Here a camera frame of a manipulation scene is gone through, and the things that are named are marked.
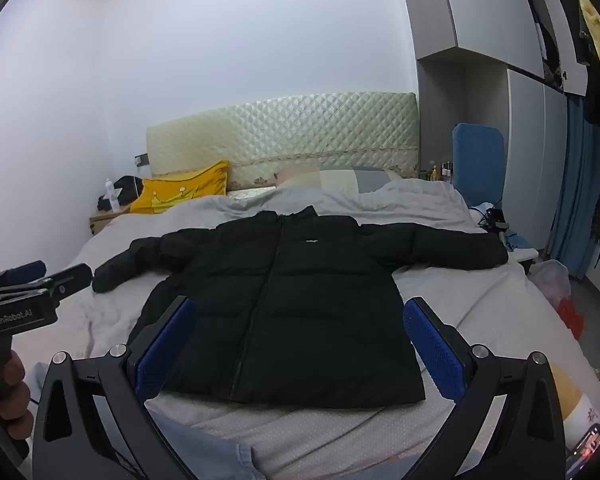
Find white plastic bottle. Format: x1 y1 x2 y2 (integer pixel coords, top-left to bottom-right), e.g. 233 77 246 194
105 179 120 212

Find white plastic bag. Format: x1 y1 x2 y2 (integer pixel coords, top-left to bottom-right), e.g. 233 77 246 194
528 259 571 309

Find wall socket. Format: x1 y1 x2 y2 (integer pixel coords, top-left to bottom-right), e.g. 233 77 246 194
134 154 149 167

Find grey bed duvet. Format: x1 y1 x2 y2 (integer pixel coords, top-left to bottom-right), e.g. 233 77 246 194
9 178 600 480

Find wooden nightstand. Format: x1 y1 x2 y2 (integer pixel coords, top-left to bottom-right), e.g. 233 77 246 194
88 208 129 236

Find black puffer jacket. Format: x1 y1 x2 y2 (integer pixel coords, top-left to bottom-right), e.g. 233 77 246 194
93 208 508 410

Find grey patchwork pillow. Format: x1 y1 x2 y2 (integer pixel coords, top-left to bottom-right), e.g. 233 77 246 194
275 167 401 194

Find smartphone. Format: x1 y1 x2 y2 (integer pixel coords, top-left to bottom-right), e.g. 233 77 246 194
566 424 600 480

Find cream quilted headboard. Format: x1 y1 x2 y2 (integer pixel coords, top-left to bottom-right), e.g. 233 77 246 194
146 91 419 191

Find black bag on nightstand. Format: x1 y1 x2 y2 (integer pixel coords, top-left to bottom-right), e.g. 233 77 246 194
97 176 144 211

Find grey white wardrobe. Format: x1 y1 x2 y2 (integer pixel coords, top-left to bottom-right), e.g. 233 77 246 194
405 0 586 250

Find person's blue jeans leg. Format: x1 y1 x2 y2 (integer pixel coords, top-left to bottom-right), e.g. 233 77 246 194
148 410 265 479

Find small bottles on shelf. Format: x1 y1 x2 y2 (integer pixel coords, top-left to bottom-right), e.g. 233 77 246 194
427 160 453 182

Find blue curtain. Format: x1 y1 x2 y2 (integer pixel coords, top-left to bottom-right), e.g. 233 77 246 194
548 94 600 280

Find yellow cartoon pillow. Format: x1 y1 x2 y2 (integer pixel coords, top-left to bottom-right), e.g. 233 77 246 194
129 159 230 214

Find person's left hand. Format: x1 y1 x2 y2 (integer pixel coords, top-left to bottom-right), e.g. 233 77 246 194
0 351 34 441

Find black device on stand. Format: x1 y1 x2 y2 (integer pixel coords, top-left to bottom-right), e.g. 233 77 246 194
470 202 509 234

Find blue folded chair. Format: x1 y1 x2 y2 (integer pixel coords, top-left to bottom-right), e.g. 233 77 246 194
452 122 506 207

